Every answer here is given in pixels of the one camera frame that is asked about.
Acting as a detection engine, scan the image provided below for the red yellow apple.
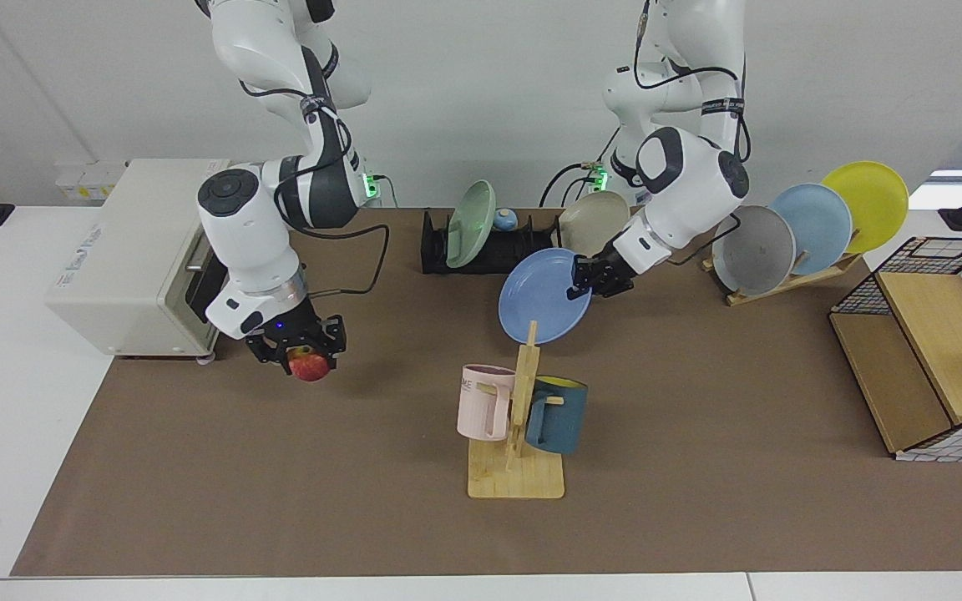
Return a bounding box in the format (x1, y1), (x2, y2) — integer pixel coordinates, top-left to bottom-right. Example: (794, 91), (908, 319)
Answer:
(287, 349), (333, 383)

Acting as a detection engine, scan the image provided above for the beige plate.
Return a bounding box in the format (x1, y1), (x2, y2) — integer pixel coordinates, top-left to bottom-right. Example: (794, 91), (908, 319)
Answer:
(558, 190), (632, 258)

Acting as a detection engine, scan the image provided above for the pale green plate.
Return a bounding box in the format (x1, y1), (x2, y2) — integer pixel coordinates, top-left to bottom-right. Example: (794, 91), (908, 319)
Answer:
(446, 179), (498, 270)

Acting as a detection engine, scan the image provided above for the black dish rack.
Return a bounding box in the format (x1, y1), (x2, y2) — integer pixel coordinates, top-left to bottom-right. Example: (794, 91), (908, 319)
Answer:
(421, 209), (611, 277)

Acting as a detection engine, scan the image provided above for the grey plate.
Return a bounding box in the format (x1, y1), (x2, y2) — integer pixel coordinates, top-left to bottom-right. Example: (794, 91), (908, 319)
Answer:
(711, 205), (797, 298)

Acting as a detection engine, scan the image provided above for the wooden plate rack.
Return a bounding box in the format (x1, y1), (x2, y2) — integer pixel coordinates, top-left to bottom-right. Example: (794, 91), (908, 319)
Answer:
(701, 250), (863, 307)

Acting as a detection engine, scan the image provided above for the light blue plate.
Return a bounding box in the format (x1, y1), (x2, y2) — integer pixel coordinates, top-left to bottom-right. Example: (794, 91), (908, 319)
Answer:
(769, 183), (853, 276)

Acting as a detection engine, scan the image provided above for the yellow plate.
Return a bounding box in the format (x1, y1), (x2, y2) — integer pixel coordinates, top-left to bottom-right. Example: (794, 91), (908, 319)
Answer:
(821, 160), (909, 255)

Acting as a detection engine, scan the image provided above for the dark blue mug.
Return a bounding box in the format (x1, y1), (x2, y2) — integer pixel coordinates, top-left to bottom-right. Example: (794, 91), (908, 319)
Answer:
(524, 376), (589, 456)

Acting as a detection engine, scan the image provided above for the pink mug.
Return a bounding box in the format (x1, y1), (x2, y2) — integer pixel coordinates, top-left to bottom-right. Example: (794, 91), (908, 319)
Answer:
(457, 364), (517, 442)

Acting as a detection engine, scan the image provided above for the brown table cloth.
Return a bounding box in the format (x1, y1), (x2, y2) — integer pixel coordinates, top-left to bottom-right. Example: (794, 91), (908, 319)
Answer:
(10, 206), (962, 578)

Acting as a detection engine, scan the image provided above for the pale toaster oven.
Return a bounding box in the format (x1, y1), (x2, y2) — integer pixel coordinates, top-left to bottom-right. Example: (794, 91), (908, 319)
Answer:
(45, 159), (235, 365)

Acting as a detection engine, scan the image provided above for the wooden cup stand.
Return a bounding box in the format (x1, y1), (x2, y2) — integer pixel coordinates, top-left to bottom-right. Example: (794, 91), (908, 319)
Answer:
(468, 320), (566, 500)

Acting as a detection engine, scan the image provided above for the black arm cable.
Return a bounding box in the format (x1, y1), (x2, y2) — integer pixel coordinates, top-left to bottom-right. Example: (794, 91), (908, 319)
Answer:
(274, 205), (391, 299)

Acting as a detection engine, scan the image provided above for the white wall socket box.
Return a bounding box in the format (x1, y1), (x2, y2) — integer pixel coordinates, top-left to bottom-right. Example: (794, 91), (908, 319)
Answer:
(55, 161), (127, 203)

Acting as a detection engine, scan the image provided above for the wire basket with wooden floor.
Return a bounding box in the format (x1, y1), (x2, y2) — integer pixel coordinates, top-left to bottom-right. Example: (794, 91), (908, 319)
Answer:
(829, 236), (962, 462)

